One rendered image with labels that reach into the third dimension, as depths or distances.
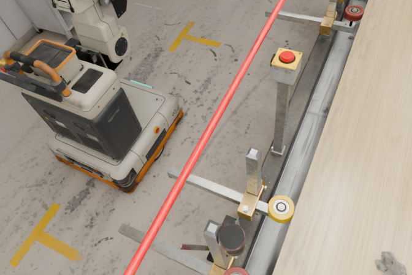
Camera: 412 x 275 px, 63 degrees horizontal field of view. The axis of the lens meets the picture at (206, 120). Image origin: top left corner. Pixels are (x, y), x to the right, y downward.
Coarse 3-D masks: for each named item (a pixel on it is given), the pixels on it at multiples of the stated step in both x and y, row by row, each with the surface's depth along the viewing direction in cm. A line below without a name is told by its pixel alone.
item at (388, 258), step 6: (384, 252) 92; (390, 252) 92; (384, 258) 91; (390, 258) 90; (396, 258) 91; (378, 264) 90; (384, 264) 91; (390, 264) 90; (396, 264) 90; (402, 264) 90; (378, 270) 90; (384, 270) 89; (390, 270) 89; (396, 270) 88; (402, 270) 89
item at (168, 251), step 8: (120, 232) 110; (128, 232) 109; (136, 232) 109; (136, 240) 107; (152, 248) 105; (160, 248) 105; (168, 248) 105; (168, 256) 103; (176, 256) 103; (184, 256) 103; (184, 264) 101; (192, 264) 101; (200, 264) 101; (200, 272) 99; (208, 272) 99
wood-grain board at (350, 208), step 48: (384, 0) 154; (384, 48) 137; (336, 96) 126; (384, 96) 123; (336, 144) 114; (384, 144) 112; (336, 192) 104; (384, 192) 102; (288, 240) 98; (336, 240) 96; (384, 240) 95
